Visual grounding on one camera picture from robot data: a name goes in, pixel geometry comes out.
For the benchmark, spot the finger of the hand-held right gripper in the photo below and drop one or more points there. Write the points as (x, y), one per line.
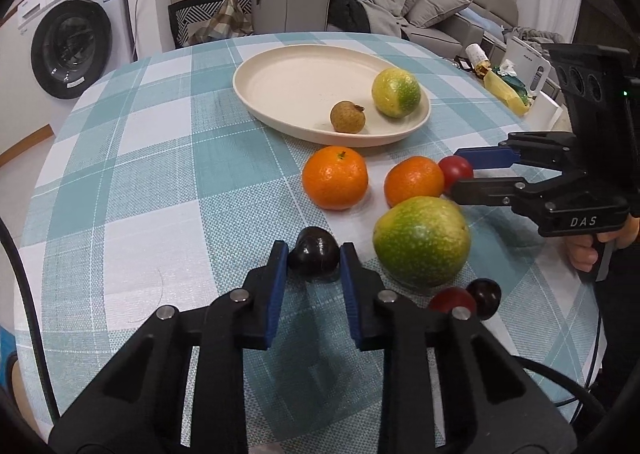
(490, 191)
(485, 158)

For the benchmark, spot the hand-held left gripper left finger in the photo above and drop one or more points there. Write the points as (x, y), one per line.
(277, 294)

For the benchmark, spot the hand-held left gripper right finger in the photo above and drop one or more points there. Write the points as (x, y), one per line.
(350, 294)

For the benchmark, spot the red cherry tomato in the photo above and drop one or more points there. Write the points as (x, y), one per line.
(452, 167)
(450, 301)

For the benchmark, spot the dark purple cherry tomato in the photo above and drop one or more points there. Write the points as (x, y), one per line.
(487, 296)
(312, 251)

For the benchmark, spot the orange mandarin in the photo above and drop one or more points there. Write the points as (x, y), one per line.
(414, 181)
(335, 178)

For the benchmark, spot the large green passion fruit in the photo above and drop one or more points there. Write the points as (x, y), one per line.
(422, 241)

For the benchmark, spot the cream oval plate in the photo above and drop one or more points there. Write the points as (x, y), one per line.
(300, 79)

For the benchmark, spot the person's right hand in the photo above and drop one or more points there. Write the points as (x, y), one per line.
(581, 254)

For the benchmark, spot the white box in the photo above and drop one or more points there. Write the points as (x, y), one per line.
(545, 112)

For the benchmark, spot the yellow plastic bag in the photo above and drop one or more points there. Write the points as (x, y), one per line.
(502, 92)

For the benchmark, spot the green packet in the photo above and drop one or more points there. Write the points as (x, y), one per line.
(512, 82)

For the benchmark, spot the white tissue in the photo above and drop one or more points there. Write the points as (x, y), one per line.
(507, 68)

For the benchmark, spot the white bottle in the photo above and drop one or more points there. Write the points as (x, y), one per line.
(476, 57)

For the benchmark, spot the white standing device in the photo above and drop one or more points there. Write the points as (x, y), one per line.
(525, 59)

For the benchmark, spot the small green passion fruit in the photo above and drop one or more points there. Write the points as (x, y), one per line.
(395, 92)

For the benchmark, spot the crumpled grey cloth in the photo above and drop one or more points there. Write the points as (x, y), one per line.
(540, 34)

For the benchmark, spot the brown longan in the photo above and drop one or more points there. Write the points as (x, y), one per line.
(347, 117)

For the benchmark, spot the grey jacket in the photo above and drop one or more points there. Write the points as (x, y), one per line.
(385, 17)

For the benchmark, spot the person's dark clothing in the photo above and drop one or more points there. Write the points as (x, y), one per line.
(620, 324)

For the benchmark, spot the grey sofa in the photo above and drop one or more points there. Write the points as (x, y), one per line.
(290, 4)

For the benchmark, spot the plaid cloth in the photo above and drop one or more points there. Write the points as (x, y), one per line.
(225, 19)

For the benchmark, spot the black patterned chair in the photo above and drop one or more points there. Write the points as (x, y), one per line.
(182, 14)

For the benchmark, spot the white washing machine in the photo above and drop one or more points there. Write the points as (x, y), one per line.
(70, 49)

